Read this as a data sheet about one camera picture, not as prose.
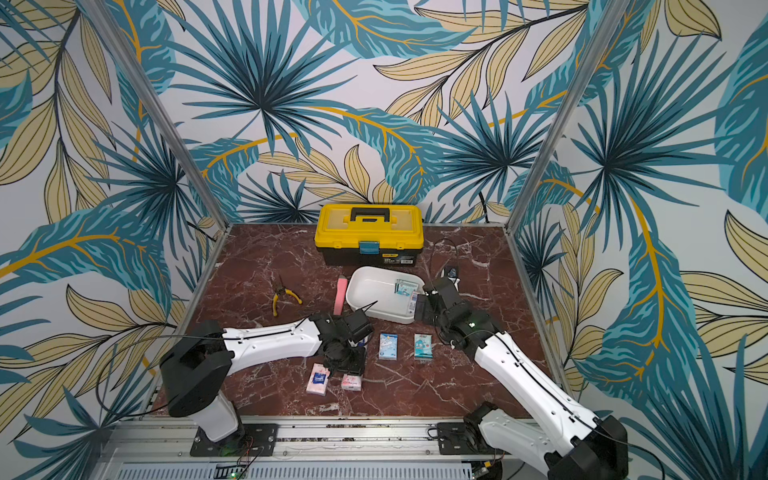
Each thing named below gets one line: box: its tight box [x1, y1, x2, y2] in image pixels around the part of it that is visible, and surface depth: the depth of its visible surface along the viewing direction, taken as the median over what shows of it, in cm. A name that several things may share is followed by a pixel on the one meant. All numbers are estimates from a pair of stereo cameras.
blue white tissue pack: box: [379, 333, 398, 361], surface depth 88 cm
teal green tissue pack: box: [394, 278, 419, 297], surface depth 99 cm
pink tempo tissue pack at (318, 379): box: [306, 363, 331, 397], surface depth 82 cm
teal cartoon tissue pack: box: [414, 333, 433, 359], surface depth 89 cm
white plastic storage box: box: [346, 266, 415, 324], surface depth 102 cm
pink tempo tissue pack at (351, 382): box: [341, 374, 363, 391], surface depth 80 cm
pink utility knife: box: [333, 274, 349, 315], surface depth 100 cm
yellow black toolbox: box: [314, 203, 424, 266], surface depth 98 cm
